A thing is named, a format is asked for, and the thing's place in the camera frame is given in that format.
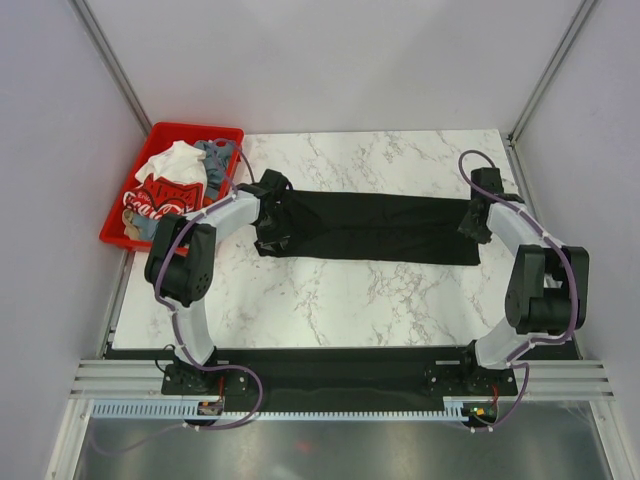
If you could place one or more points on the red plastic bin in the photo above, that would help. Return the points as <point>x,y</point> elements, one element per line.
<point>162,136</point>

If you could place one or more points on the grey-blue t-shirt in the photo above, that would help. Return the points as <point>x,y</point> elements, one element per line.
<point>216,162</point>

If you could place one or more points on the black t-shirt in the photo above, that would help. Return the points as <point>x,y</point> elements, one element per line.
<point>379,227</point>

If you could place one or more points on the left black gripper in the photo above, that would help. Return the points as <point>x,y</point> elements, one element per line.
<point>267,241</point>

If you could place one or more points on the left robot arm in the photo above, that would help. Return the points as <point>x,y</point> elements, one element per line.
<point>181,260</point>

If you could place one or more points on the beige garment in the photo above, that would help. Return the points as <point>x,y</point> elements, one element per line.
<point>134,225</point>

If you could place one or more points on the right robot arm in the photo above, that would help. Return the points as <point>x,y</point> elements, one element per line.
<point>546,297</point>

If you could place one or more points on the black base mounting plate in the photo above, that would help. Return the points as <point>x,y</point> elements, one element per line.
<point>339,380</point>

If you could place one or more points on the right aluminium frame post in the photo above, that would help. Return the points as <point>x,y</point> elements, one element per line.
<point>570,36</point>

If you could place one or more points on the aluminium frame post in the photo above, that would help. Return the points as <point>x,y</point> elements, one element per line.
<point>570,36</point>
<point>98,38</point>

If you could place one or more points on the white t-shirt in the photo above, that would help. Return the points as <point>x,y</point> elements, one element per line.
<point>181,163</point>

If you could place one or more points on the red coca-cola t-shirt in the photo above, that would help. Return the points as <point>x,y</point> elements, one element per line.
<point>155,199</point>

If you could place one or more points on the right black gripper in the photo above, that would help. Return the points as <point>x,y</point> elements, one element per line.
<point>481,236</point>

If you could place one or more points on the left aluminium frame post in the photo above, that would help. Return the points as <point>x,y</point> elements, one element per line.
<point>98,38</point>

